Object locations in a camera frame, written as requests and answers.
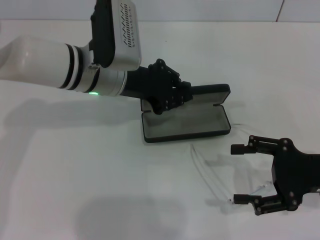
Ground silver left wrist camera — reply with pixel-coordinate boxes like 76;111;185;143
89;0;143;71

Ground white transparent glasses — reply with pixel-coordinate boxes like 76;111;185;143
190;122;276;205

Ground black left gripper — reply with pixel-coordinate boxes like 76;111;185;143
122;59;193;115

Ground black glasses case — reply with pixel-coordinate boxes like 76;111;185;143
140;83;231;144

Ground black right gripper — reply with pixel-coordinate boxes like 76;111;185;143
231;134;320;216

